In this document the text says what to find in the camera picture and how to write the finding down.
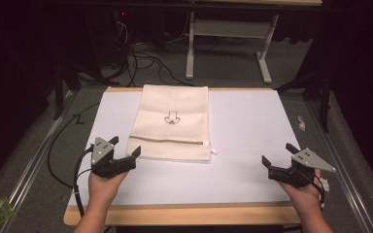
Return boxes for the white sheet table cover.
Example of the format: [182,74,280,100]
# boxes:
[68,88,300,207]

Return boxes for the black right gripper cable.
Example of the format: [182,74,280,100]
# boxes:
[299,168,326,206]

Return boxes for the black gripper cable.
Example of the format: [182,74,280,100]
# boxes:
[47,102,101,217]
[299,168,326,206]

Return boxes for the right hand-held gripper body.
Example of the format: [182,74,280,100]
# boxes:
[267,148,337,188]

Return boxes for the black floor cables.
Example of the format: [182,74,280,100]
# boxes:
[111,13,195,87]

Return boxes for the cream zippered cloth bag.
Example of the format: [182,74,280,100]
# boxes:
[125,83,219,162]

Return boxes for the white metal table frame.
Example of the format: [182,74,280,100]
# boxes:
[185,11,280,85]

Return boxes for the person's left hand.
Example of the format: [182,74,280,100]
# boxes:
[87,170,129,208]

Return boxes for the person's right hand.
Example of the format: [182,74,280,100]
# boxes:
[278,168,325,221]

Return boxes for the black metal stand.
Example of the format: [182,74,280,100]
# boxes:
[275,69,333,133]
[51,57,111,120]

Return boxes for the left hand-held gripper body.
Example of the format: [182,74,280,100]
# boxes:
[90,136,138,180]

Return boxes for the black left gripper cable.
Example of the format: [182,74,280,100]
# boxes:
[47,102,101,217]

